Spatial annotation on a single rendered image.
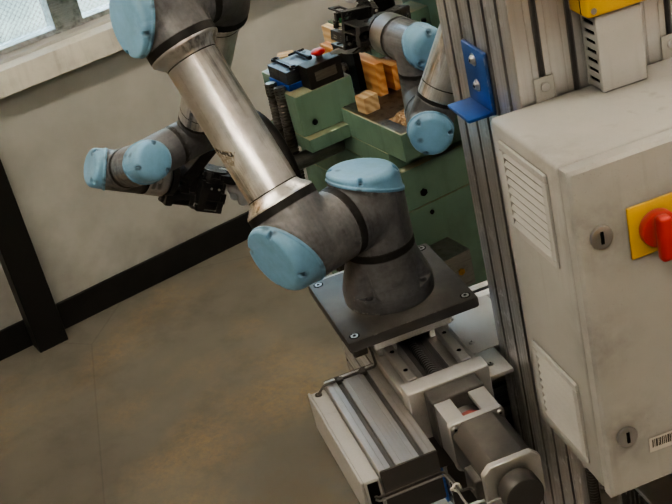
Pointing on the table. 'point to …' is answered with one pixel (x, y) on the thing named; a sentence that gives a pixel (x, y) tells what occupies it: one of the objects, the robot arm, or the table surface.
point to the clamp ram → (351, 63)
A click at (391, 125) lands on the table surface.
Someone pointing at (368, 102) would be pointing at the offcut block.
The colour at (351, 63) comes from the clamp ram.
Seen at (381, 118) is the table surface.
